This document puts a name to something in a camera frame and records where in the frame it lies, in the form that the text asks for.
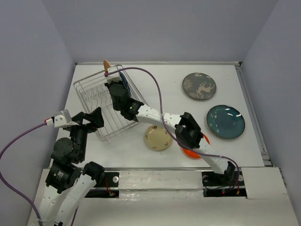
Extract dark blue leaf-shaped plate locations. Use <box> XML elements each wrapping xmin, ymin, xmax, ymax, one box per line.
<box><xmin>119</xmin><ymin>72</ymin><xmax>129</xmax><ymax>90</ymax></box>

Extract cream floral round plate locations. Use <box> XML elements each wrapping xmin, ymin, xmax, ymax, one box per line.
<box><xmin>144</xmin><ymin>125</ymin><xmax>173</xmax><ymax>151</ymax></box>

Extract teal round ceramic plate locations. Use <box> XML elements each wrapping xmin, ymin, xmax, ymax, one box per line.
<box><xmin>206</xmin><ymin>105</ymin><xmax>246</xmax><ymax>139</ymax></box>

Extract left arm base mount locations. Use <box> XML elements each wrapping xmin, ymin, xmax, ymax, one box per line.
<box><xmin>85</xmin><ymin>171</ymin><xmax>119</xmax><ymax>198</ymax></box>

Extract orange round plate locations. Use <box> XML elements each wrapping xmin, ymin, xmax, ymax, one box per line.
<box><xmin>181</xmin><ymin>133</ymin><xmax>211</xmax><ymax>160</ymax></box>

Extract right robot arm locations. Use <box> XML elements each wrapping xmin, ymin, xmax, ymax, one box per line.
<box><xmin>105</xmin><ymin>78</ymin><xmax>237</xmax><ymax>185</ymax></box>

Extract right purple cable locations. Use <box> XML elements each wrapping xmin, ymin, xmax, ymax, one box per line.
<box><xmin>104</xmin><ymin>66</ymin><xmax>241</xmax><ymax>195</ymax></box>

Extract grey deer pattern plate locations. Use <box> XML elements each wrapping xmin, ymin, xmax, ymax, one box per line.
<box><xmin>182</xmin><ymin>73</ymin><xmax>217</xmax><ymax>101</ymax></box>

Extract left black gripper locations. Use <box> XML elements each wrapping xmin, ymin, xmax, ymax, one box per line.
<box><xmin>68</xmin><ymin>105</ymin><xmax>105</xmax><ymax>160</ymax></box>

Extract woven bamboo round plate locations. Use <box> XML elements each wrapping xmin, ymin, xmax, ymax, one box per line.
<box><xmin>103</xmin><ymin>59</ymin><xmax>111</xmax><ymax>72</ymax></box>

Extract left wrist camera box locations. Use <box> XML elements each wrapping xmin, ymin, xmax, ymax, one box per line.
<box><xmin>53</xmin><ymin>109</ymin><xmax>71</xmax><ymax>128</ymax></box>

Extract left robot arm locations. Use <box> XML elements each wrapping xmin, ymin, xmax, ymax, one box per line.
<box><xmin>31</xmin><ymin>107</ymin><xmax>104</xmax><ymax>226</ymax></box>

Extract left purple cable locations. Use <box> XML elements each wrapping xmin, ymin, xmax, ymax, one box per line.
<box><xmin>0</xmin><ymin>119</ymin><xmax>78</xmax><ymax>226</ymax></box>

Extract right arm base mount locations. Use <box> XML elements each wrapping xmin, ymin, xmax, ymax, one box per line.
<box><xmin>202</xmin><ymin>171</ymin><xmax>247</xmax><ymax>197</ymax></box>

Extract purple cable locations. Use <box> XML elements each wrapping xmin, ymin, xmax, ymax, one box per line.
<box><xmin>0</xmin><ymin>119</ymin><xmax>78</xmax><ymax>226</ymax></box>
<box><xmin>104</xmin><ymin>66</ymin><xmax>241</xmax><ymax>195</ymax></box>

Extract wire dish rack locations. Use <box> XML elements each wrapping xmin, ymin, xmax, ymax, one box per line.
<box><xmin>73</xmin><ymin>70</ymin><xmax>139</xmax><ymax>143</ymax></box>

